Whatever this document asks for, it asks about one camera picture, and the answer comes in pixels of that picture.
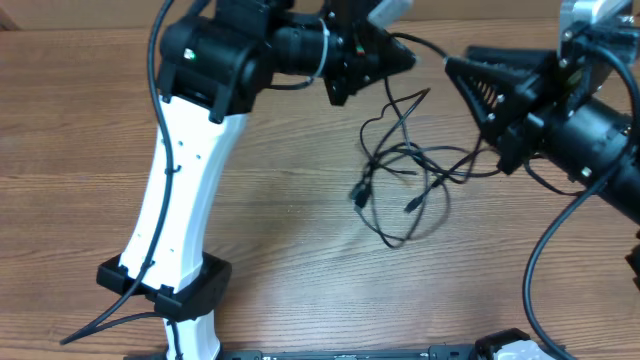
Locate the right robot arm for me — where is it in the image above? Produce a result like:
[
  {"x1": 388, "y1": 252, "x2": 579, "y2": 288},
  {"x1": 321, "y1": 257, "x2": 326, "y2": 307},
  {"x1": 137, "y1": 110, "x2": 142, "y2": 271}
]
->
[{"x1": 445, "y1": 46, "x2": 639, "y2": 221}]

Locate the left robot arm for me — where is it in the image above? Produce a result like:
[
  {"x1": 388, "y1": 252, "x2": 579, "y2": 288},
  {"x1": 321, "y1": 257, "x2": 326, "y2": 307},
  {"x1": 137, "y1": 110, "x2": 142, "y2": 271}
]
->
[{"x1": 97, "y1": 0, "x2": 415, "y2": 359}]

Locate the brown cardboard wall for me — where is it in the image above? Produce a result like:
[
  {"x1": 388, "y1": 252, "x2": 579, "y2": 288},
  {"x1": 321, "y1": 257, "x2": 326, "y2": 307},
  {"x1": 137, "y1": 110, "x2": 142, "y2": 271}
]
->
[{"x1": 1, "y1": 0, "x2": 561, "y2": 31}]

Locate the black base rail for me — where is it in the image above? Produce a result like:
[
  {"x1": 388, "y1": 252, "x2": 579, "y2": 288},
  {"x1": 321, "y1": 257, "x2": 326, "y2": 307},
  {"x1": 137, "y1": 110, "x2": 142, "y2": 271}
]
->
[{"x1": 122, "y1": 327, "x2": 569, "y2": 360}]

